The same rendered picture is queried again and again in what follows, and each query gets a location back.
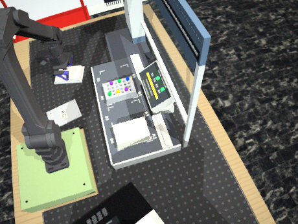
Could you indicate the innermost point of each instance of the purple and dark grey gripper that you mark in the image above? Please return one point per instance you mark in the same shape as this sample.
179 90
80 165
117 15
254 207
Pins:
65 60

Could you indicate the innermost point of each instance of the white rectangular block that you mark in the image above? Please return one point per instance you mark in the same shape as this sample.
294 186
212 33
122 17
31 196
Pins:
131 132

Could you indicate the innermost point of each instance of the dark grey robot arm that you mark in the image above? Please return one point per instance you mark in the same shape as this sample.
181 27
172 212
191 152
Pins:
49 144

